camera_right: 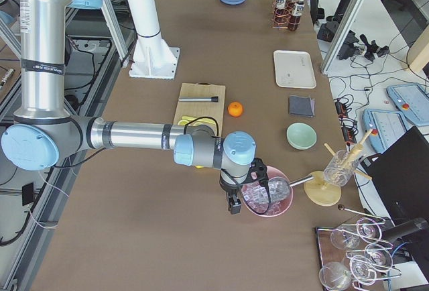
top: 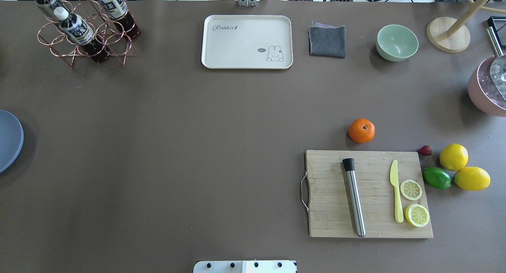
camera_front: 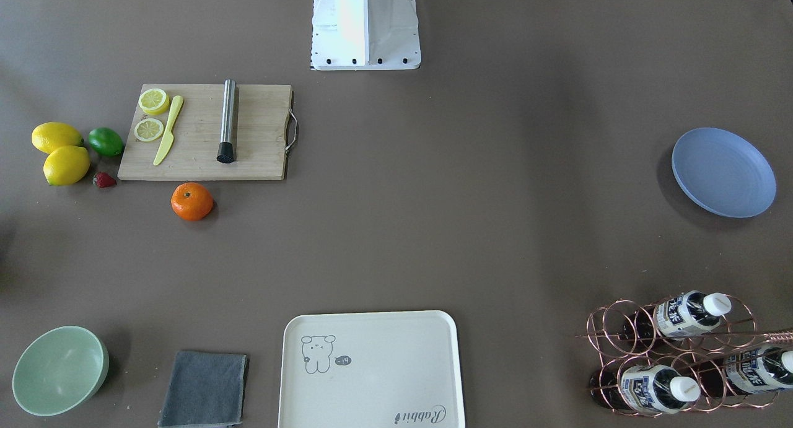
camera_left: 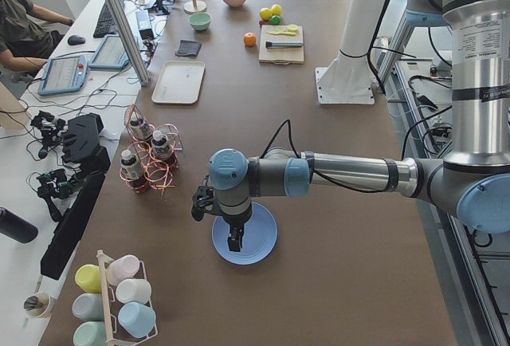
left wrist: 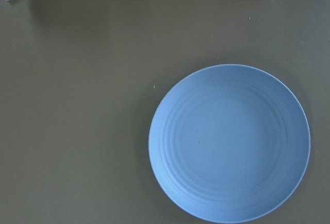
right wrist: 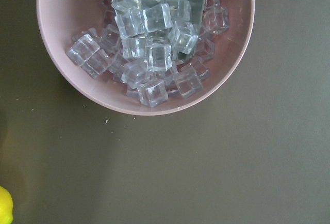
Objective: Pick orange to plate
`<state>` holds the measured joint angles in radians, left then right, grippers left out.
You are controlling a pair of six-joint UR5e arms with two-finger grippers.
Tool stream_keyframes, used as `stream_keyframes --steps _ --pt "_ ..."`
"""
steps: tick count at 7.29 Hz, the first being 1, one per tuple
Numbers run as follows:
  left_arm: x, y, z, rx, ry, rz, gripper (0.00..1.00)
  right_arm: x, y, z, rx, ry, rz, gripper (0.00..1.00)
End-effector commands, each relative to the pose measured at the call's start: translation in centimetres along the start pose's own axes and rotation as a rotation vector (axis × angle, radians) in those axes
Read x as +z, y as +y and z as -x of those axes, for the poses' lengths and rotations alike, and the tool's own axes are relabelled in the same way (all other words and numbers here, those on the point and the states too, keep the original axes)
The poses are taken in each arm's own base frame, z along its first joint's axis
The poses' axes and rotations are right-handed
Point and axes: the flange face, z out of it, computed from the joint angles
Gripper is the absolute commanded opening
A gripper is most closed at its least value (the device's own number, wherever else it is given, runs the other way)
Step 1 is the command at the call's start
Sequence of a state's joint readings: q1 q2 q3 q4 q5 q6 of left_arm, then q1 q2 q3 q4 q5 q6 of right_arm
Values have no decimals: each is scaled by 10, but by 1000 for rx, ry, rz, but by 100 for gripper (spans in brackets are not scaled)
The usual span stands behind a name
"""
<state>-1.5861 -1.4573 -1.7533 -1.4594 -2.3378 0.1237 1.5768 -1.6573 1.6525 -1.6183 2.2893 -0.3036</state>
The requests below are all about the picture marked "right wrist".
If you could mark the clear ice cubes pile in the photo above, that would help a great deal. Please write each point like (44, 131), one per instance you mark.
(150, 81)

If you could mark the metal ice scoop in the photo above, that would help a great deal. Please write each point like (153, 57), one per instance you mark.
(159, 29)

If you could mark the pink bowl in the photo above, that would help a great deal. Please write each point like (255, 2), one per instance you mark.
(60, 19)

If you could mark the whole yellow lemon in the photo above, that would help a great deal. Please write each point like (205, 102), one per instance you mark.
(6, 207)

